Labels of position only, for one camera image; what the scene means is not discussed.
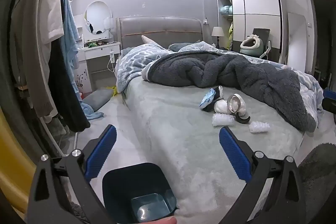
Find pink pillow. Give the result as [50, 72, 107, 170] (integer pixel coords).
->
[141, 35, 158, 45]

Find light blue hanging robe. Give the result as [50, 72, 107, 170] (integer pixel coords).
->
[61, 0, 80, 88]

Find black ring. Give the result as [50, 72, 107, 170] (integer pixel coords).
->
[235, 111, 251, 125]

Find dark grey fleece blanket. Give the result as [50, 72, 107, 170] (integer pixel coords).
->
[142, 51, 317, 133]

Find bedside lamp with shade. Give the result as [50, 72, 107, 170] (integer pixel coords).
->
[211, 27, 224, 49]

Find blue patterned duvet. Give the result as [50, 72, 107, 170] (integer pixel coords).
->
[115, 41, 324, 119]

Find yellow floor item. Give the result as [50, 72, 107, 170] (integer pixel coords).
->
[105, 85, 119, 96]

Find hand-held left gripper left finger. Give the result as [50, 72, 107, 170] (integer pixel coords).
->
[28, 124, 117, 224]

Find bed with grey headboard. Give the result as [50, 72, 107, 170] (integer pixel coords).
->
[115, 17, 324, 216]

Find grey floor cushion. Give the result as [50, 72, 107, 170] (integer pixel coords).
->
[81, 88, 114, 112]

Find white wardrobe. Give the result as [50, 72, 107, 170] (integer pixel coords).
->
[217, 0, 286, 65]

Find black and white cloth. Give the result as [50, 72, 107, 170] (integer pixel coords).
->
[203, 85, 224, 112]

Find yellow-green hanging garment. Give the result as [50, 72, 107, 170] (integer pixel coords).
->
[228, 22, 234, 50]

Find person's left hand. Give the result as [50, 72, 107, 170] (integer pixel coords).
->
[157, 216, 177, 224]

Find grey-blue pillow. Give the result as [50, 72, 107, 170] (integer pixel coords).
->
[168, 42, 200, 52]

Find white and green pet bed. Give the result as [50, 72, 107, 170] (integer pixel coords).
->
[240, 34, 264, 55]

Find white wad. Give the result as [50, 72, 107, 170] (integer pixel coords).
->
[214, 99, 232, 113]

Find black hanging garment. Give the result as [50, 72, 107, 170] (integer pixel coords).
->
[48, 32, 91, 133]

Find yellow curtain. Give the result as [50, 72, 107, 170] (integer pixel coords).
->
[0, 109, 36, 210]

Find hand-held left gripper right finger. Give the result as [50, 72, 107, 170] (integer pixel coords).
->
[219, 126, 313, 224]

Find white leaning board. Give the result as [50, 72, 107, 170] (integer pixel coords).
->
[287, 13, 306, 67]

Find grey hanging coat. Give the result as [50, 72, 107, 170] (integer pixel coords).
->
[12, 0, 54, 119]

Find white globe lamp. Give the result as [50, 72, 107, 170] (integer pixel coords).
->
[103, 18, 116, 41]

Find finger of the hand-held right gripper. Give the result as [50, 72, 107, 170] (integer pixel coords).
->
[323, 89, 336, 115]

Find oval wall mirror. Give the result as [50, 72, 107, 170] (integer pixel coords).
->
[84, 1, 113, 36]

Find light blue cloth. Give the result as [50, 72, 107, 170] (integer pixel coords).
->
[80, 102, 104, 121]

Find white vanity desk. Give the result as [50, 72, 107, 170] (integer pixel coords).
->
[76, 42, 122, 88]

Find dark teal plastic bin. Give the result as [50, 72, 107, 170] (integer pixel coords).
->
[102, 162, 177, 220]

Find dark door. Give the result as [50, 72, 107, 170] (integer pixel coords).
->
[307, 0, 336, 83]

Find black office chair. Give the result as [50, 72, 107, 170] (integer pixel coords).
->
[252, 28, 272, 59]

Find tape roll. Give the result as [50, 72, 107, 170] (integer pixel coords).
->
[227, 93, 247, 116]

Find white hanging shirt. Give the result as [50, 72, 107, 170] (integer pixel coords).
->
[39, 0, 65, 45]

